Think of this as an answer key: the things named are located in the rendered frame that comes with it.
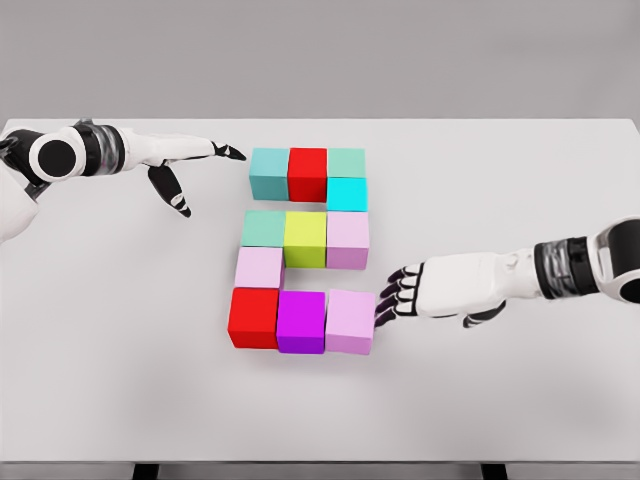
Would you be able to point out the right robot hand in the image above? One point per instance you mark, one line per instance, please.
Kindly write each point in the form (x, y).
(440, 290)

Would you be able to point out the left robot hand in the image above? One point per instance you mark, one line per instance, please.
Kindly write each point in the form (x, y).
(170, 146)

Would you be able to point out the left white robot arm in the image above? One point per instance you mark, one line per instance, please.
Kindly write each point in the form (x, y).
(55, 155)

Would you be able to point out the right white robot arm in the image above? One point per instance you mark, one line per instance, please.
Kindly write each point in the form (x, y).
(575, 270)

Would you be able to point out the light teal block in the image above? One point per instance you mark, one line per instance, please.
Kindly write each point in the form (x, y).
(269, 172)

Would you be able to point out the sea green block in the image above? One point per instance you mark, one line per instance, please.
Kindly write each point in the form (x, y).
(263, 229)
(346, 162)

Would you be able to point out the cyan block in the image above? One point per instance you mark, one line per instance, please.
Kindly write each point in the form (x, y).
(347, 194)

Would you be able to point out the red block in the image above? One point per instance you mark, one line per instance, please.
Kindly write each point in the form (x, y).
(307, 175)
(252, 317)

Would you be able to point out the purple block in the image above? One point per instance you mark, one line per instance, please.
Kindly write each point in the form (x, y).
(301, 322)

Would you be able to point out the yellow-green block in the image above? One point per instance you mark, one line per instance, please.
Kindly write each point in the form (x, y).
(304, 240)

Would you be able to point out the pale pink block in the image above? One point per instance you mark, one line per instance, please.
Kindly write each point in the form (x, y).
(259, 267)

